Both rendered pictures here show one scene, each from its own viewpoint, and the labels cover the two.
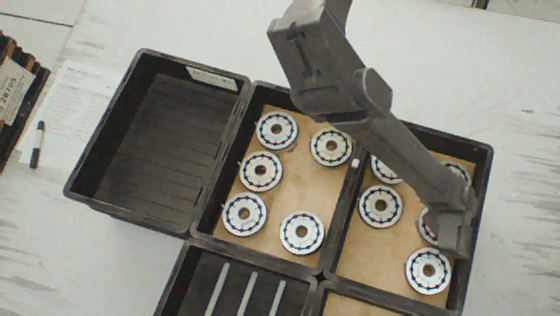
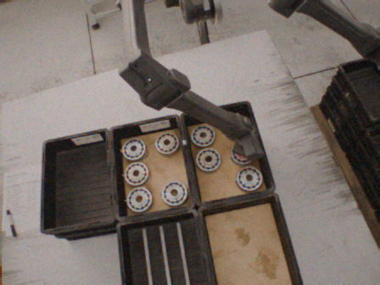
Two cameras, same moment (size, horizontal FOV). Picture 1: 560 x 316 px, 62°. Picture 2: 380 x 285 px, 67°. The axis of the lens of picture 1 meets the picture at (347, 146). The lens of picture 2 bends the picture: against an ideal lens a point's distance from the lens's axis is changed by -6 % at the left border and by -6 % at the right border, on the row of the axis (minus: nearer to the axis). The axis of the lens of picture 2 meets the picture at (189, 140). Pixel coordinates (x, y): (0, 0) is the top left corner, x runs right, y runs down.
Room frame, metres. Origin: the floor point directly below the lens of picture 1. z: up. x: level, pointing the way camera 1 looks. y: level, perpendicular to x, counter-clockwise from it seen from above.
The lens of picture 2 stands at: (-0.17, 0.08, 2.02)
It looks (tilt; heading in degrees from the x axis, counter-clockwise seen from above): 64 degrees down; 347
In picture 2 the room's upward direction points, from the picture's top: 11 degrees counter-clockwise
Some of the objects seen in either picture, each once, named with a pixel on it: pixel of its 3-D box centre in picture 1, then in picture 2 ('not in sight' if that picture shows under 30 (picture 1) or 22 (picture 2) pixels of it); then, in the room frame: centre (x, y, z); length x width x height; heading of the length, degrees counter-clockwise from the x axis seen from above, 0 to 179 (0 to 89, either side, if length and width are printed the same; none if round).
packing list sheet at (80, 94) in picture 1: (74, 114); (22, 198); (0.50, 0.78, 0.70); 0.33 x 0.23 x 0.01; 172
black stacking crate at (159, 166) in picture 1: (170, 143); (81, 182); (0.38, 0.43, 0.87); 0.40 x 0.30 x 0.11; 167
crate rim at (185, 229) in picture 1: (163, 135); (76, 179); (0.38, 0.43, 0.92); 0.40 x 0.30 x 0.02; 167
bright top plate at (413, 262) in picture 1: (428, 270); (248, 178); (0.12, -0.20, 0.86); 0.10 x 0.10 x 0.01
